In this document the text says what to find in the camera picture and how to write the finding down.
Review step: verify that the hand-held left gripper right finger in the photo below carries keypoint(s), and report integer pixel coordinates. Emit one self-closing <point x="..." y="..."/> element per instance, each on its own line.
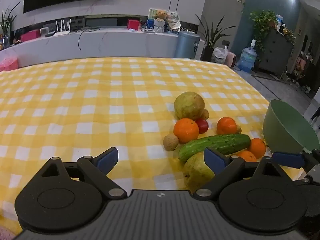
<point x="215" y="161"/>

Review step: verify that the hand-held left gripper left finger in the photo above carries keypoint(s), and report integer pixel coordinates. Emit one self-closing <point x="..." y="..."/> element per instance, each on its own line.
<point x="108" y="158"/>

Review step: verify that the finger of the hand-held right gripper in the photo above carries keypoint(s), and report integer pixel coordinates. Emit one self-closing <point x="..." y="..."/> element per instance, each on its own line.
<point x="287" y="159"/>

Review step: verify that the green cucumber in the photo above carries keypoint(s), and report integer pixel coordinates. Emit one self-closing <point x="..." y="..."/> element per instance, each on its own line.
<point x="215" y="145"/>

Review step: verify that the green pear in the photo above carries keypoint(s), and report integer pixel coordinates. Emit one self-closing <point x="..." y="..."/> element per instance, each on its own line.
<point x="196" y="173"/>

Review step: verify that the green bowl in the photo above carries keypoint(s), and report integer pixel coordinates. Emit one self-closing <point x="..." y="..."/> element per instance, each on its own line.
<point x="287" y="130"/>

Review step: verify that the large orange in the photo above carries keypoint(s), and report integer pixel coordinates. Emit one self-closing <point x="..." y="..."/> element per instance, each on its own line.
<point x="186" y="130"/>

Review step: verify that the small red tomato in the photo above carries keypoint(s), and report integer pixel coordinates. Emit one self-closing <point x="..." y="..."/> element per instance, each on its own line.
<point x="202" y="126"/>

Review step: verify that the yellow checked tablecloth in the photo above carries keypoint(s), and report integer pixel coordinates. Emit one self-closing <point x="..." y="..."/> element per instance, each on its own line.
<point x="100" y="100"/>

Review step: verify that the pink heater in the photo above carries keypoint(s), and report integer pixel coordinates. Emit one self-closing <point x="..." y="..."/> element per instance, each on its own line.
<point x="230" y="59"/>

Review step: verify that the white plastic bag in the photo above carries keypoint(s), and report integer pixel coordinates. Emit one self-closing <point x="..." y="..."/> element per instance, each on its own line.
<point x="220" y="55"/>

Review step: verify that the dark drawer cabinet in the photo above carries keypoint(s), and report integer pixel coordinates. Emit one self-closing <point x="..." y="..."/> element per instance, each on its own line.
<point x="275" y="52"/>

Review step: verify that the blue water bottle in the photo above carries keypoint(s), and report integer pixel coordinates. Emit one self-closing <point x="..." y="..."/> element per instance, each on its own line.
<point x="248" y="58"/>

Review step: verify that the grey television counter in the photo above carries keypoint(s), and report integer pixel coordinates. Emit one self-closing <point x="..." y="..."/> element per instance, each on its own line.
<point x="112" y="43"/>

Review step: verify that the blue trash can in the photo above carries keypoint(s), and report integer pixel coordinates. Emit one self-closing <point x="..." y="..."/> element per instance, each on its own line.
<point x="186" y="45"/>

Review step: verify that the potted long-leaf plant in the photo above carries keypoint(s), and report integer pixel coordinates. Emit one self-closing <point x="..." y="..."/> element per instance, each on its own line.
<point x="212" y="36"/>

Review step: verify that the white router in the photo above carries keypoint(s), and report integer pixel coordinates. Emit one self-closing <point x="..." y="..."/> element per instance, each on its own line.
<point x="62" y="32"/>

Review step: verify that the red box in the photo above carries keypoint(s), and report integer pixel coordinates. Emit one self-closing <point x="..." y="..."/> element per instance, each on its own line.
<point x="133" y="24"/>

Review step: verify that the group of bottles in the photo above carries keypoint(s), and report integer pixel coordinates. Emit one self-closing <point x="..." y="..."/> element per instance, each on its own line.
<point x="280" y="22"/>

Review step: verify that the pink bag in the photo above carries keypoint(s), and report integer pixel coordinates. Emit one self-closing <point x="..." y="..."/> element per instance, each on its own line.
<point x="8" y="64"/>

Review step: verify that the green ivy plant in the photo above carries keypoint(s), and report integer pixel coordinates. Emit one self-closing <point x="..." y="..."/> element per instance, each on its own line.
<point x="262" y="21"/>

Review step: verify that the pink box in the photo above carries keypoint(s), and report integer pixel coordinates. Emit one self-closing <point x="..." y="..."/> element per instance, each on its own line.
<point x="30" y="35"/>

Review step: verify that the brown teddy bear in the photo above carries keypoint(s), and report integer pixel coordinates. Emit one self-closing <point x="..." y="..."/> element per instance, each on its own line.
<point x="160" y="15"/>

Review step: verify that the thin-leaf potted plant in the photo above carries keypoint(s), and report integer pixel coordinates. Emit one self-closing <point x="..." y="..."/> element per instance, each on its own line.
<point x="6" y="22"/>

